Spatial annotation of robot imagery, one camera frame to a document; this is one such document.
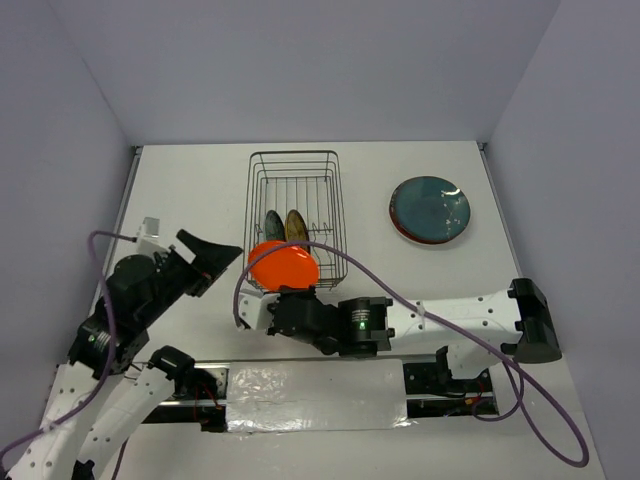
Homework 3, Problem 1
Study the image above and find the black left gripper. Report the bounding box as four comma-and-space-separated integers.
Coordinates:
140, 228, 243, 324

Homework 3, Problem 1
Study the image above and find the orange plastic plate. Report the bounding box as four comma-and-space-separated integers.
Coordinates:
250, 246, 320, 292

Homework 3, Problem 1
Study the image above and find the yellow brown patterned plate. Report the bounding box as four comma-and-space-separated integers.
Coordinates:
284, 209, 309, 242

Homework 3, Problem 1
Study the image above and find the light green glass plate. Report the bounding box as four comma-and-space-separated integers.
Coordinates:
264, 209, 286, 241

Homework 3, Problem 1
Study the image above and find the dark teal glazed plate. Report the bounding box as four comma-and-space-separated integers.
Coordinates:
389, 176, 471, 223

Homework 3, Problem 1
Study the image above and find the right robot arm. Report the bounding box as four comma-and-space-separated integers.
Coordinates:
256, 278, 562, 391

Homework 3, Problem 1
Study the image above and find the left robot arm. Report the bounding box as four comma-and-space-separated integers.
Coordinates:
1, 229, 242, 479

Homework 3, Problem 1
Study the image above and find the silver foil tape patch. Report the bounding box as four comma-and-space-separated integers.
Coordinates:
226, 359, 409, 433

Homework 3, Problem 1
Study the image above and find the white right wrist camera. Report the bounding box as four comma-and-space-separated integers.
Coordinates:
237, 291, 278, 331

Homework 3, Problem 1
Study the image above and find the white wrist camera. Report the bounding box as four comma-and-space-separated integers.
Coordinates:
237, 291, 278, 331
135, 217, 195, 263

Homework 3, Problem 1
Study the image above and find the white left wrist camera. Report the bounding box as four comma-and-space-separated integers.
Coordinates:
135, 217, 195, 263

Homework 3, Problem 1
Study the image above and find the grey wire dish rack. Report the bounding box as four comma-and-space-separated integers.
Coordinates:
243, 149, 347, 261

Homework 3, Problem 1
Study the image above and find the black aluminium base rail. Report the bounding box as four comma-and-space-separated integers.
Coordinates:
144, 356, 498, 433

